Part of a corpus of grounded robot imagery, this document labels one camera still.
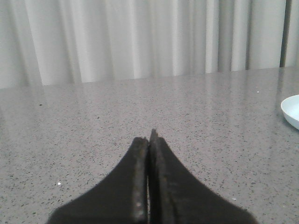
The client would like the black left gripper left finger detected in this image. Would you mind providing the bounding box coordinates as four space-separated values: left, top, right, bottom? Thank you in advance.
48 137 149 224

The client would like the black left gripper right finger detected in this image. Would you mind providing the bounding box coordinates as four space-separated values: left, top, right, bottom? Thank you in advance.
149 129 257 224

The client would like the light blue round plate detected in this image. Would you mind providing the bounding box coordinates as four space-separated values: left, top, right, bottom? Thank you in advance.
281 95 299 129

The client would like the white pleated curtain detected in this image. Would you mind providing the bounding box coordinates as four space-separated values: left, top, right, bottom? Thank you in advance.
0 0 299 88

